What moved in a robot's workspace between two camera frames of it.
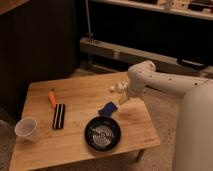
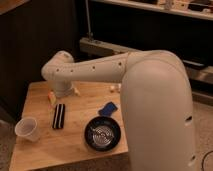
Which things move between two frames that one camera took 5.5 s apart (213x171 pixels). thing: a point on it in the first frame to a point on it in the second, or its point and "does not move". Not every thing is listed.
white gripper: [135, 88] to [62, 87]
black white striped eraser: [59, 116] does not move
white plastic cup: [28, 128] does not move
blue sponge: [108, 109] does not move
